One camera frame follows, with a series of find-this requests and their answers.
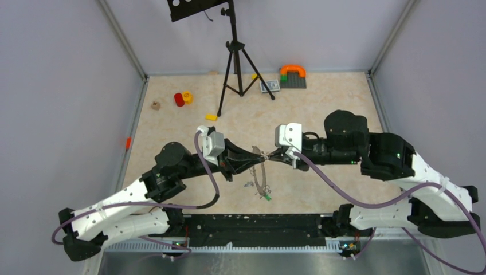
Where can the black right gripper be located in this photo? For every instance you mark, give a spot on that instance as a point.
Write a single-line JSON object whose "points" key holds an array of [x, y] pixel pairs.
{"points": [[280, 155]]}

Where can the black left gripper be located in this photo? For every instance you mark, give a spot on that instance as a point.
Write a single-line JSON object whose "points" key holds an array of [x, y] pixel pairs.
{"points": [[228, 162]]}

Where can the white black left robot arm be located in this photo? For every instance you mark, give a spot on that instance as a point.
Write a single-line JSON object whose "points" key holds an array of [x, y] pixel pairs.
{"points": [[141, 208]]}

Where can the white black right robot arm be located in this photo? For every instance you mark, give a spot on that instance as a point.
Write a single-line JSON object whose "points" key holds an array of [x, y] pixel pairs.
{"points": [[433, 205]]}

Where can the yellow lego brick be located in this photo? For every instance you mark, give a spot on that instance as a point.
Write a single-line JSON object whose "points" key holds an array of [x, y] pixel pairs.
{"points": [[211, 117]]}

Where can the blue playing card box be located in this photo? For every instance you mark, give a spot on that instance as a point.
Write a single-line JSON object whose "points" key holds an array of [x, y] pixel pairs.
{"points": [[273, 85]]}

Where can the grey lego baseplate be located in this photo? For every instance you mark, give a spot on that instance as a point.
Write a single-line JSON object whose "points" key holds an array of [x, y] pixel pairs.
{"points": [[294, 82]]}

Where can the yellow plastic cylinder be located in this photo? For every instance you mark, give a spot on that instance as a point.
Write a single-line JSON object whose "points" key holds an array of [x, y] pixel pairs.
{"points": [[187, 97]]}

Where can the red plastic cylinder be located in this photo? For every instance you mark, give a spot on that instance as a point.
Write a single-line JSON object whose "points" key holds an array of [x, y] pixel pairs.
{"points": [[179, 99]]}

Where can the orange plastic arch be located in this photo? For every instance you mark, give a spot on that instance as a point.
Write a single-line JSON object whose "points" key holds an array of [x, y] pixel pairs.
{"points": [[284, 70]]}

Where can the small wooden block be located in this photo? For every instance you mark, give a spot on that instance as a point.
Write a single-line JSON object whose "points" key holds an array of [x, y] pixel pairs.
{"points": [[155, 105]]}

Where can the black tripod stand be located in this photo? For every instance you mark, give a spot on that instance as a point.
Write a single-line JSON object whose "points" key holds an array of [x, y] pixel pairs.
{"points": [[235, 47]]}

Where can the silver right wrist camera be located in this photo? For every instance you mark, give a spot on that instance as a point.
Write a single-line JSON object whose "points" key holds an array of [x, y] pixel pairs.
{"points": [[289, 135]]}

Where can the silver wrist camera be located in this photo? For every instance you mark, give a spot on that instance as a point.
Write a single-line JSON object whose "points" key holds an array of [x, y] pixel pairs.
{"points": [[289, 135], [213, 144]]}

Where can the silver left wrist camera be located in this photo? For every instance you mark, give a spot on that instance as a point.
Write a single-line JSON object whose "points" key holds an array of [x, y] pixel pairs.
{"points": [[213, 144]]}

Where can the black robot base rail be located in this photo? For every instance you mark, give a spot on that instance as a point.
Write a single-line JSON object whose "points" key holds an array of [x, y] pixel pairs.
{"points": [[274, 231]]}

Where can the black perforated mount plate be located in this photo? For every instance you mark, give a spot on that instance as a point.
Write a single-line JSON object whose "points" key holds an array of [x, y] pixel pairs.
{"points": [[183, 9]]}

